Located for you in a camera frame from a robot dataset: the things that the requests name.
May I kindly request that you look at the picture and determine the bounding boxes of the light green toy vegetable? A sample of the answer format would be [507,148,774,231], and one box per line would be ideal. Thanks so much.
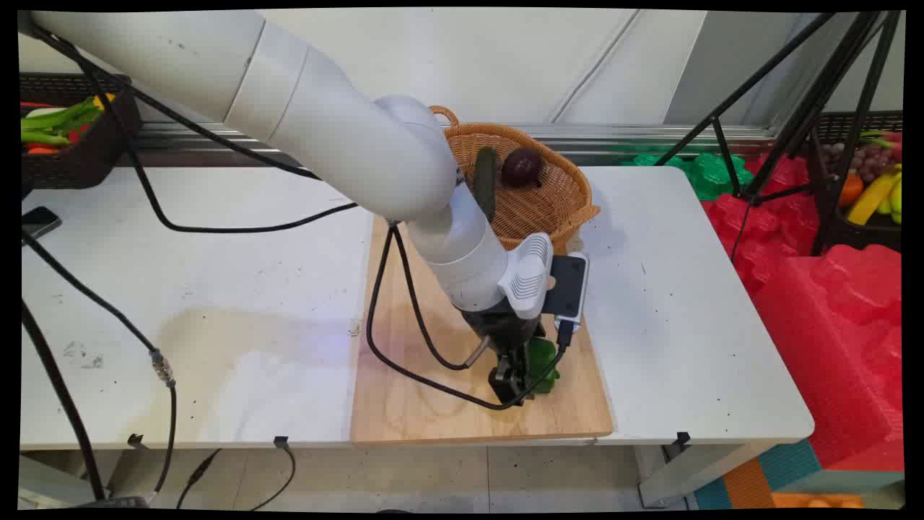
[21,97,106,147]

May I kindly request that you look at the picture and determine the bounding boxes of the black tripod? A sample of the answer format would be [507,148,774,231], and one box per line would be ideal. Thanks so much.
[653,11,905,259]

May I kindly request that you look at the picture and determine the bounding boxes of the white table leg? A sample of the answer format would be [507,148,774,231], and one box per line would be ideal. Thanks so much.
[638,442,767,509]

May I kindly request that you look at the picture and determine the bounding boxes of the black plastic basket with vegetables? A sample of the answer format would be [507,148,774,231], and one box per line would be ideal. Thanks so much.
[19,72,142,191]

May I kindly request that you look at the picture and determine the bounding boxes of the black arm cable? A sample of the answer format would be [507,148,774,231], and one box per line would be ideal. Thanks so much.
[29,25,360,235]

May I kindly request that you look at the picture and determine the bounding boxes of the orange fruit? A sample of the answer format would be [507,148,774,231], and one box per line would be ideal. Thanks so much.
[837,173,866,209]

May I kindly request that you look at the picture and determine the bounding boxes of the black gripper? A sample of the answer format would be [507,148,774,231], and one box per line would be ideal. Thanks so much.
[461,300,547,407]

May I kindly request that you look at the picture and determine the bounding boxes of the purple onion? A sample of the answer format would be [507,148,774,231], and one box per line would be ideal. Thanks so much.
[502,147,545,191]

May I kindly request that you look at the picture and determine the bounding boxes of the black smartphone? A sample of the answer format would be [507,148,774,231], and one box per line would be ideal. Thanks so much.
[22,206,64,247]

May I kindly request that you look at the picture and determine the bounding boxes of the aluminium window rail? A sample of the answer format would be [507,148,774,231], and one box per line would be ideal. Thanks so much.
[136,121,789,157]

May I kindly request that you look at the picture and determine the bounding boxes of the yellow banana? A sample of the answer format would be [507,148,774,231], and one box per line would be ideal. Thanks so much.
[846,169,902,227]

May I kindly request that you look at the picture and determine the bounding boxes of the wooden cutting board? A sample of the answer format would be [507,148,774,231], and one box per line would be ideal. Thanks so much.
[351,215,614,445]

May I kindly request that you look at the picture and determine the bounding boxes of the green foam sheet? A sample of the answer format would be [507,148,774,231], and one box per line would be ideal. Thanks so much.
[622,149,756,202]

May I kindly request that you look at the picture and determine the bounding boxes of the thick black cable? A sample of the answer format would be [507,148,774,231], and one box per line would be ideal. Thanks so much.
[20,299,108,501]

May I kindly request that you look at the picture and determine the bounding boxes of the purple grape bunch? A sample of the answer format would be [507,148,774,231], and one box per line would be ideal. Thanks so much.
[823,142,894,183]

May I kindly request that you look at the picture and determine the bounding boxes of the black plastic basket with fruit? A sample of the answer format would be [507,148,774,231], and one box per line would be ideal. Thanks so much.
[807,110,904,254]

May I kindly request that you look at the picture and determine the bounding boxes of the thin black cable under table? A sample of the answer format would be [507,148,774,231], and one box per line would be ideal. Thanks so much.
[176,442,297,511]

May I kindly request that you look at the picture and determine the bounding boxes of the woven wicker basket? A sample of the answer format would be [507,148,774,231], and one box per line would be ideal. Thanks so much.
[430,105,601,253]

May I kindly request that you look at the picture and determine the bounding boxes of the teal and orange floor mat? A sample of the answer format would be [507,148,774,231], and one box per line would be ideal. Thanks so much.
[692,439,905,511]

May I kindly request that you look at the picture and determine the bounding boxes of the dark green cucumber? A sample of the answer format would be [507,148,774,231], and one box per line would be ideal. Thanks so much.
[474,147,500,223]

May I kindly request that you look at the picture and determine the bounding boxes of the green bell pepper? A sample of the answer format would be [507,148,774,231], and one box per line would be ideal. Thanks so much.
[526,337,562,395]

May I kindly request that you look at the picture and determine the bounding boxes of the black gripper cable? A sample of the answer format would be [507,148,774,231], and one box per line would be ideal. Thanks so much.
[391,222,494,372]

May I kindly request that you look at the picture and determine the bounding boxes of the black cable with metal connector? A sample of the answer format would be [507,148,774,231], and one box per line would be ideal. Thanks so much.
[22,230,179,508]

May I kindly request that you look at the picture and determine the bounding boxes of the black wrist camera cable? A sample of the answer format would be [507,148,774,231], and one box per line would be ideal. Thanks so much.
[365,221,576,412]

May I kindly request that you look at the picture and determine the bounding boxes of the large red foam block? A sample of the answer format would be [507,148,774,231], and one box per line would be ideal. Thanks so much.
[754,244,905,472]

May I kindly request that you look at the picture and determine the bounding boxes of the black and white wrist camera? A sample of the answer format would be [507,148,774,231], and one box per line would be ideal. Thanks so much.
[542,252,591,325]

